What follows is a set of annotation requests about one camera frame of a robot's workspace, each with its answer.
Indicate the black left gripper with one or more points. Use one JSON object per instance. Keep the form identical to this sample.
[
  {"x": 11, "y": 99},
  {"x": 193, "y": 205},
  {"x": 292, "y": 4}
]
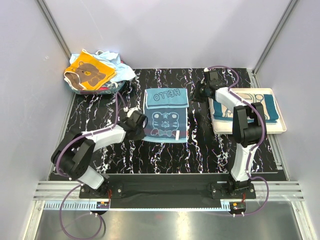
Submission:
[{"x": 141, "y": 136}]

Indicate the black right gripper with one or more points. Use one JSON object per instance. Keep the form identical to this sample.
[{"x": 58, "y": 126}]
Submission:
[{"x": 195, "y": 96}]

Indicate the teal beige Doraemon towel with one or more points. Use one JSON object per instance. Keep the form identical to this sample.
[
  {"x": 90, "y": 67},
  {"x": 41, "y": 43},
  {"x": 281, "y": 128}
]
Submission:
[{"x": 267, "y": 100}]

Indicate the dark blue towel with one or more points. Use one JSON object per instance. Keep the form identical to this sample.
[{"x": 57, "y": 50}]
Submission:
[{"x": 166, "y": 110}]

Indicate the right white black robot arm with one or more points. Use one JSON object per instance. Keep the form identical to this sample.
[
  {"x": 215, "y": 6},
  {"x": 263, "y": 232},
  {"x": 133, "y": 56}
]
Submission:
[{"x": 240, "y": 178}]

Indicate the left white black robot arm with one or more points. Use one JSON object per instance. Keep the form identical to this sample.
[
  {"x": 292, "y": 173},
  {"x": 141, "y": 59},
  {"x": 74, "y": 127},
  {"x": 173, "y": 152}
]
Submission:
[{"x": 73, "y": 155}]

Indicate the white square tray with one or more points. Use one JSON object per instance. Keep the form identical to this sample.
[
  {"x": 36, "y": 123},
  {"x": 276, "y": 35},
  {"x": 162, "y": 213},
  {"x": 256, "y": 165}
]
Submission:
[{"x": 248, "y": 117}]

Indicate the pink cloth in basket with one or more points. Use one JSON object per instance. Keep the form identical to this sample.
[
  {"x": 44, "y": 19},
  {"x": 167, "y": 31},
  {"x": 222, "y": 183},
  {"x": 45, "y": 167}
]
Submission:
[{"x": 110, "y": 85}]

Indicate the light blue towel in basket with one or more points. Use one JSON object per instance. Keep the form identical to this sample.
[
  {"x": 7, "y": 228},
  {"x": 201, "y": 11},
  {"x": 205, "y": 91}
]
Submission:
[{"x": 112, "y": 59}]

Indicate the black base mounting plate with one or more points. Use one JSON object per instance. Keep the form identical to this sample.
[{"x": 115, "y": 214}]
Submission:
[{"x": 150, "y": 192}]

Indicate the yellow towel in basket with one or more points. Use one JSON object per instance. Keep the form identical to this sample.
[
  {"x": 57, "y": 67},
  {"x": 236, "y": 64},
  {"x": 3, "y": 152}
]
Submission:
[{"x": 87, "y": 73}]

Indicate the left small circuit board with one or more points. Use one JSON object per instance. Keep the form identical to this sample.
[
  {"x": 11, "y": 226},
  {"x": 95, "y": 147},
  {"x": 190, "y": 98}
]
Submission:
[{"x": 103, "y": 205}]

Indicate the small circuit board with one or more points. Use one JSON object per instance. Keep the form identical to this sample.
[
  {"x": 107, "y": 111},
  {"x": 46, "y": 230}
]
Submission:
[
  {"x": 103, "y": 205},
  {"x": 238, "y": 205}
]

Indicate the right small circuit board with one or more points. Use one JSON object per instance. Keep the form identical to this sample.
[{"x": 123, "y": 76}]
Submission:
[{"x": 238, "y": 205}]

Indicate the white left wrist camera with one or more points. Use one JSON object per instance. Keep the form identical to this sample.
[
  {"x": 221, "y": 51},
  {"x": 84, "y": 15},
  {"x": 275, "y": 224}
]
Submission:
[{"x": 129, "y": 111}]

